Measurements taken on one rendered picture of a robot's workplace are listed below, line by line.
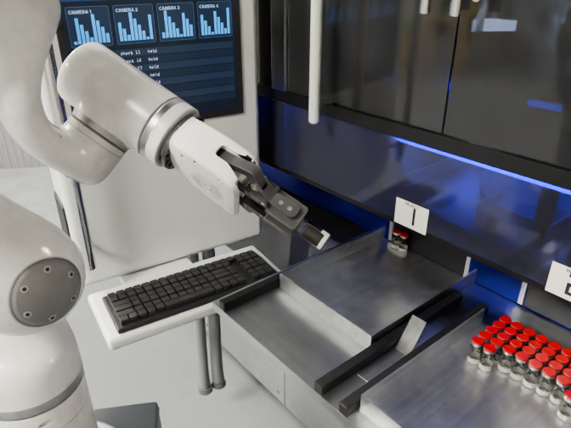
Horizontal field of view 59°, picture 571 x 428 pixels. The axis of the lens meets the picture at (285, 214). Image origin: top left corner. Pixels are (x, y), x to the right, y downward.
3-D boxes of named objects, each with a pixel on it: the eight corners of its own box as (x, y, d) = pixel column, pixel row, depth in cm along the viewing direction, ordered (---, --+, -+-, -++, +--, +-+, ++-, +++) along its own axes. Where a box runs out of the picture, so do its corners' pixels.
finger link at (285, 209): (245, 199, 58) (292, 232, 57) (246, 188, 55) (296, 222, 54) (262, 178, 59) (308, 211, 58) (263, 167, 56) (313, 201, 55)
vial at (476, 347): (471, 354, 90) (476, 334, 88) (482, 361, 88) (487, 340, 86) (464, 359, 89) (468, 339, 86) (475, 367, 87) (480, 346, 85)
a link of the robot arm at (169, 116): (145, 168, 64) (164, 181, 64) (132, 135, 56) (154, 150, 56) (187, 122, 67) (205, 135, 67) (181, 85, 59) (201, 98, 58)
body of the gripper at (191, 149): (161, 176, 65) (231, 226, 63) (149, 139, 55) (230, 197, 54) (198, 135, 67) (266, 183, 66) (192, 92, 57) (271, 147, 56)
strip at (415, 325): (409, 339, 94) (413, 313, 91) (422, 347, 92) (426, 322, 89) (357, 374, 86) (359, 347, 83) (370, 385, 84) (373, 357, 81)
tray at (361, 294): (383, 238, 128) (384, 225, 126) (474, 283, 110) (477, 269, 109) (279, 287, 109) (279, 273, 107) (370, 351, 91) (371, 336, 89)
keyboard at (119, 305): (253, 253, 135) (253, 245, 134) (280, 278, 125) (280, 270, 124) (102, 301, 117) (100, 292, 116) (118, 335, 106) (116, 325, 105)
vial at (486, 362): (483, 361, 88) (487, 340, 86) (494, 368, 87) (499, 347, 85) (475, 367, 87) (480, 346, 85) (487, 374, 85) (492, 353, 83)
